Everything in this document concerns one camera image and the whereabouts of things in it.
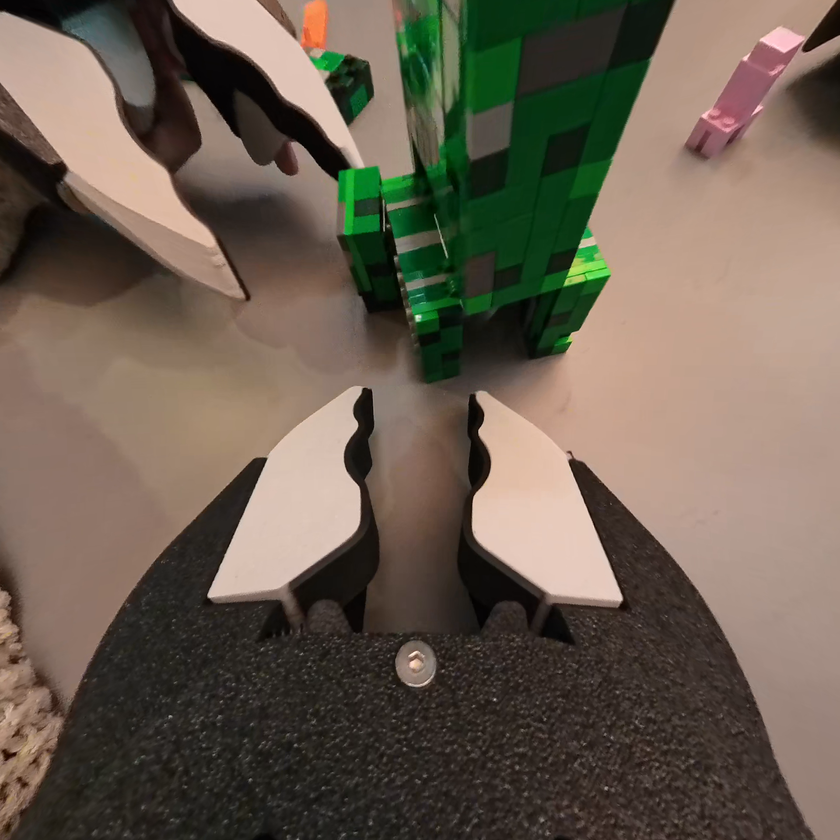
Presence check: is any tall green creeper lego model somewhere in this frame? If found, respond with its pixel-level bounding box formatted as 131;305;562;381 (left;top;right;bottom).
381;0;677;385

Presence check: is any person's left hand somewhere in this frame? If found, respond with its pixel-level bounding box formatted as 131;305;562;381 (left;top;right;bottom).
128;0;202;175

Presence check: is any pink lego pig figure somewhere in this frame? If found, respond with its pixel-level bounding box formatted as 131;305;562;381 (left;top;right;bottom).
684;26;807;160

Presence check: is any small green lego cube head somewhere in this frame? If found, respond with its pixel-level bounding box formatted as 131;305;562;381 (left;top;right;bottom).
308;49;375;126

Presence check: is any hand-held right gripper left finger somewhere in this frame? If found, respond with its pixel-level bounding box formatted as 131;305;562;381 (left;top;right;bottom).
207;386;382;634

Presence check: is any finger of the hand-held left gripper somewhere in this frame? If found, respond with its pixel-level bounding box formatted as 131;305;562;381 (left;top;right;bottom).
0;12;250;301
167;0;366;177

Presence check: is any person's left forearm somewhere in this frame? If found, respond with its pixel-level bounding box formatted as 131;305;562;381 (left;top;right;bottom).
0;187;48;280

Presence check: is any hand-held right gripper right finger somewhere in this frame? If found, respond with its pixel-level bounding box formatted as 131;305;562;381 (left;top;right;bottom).
458;391;624;636

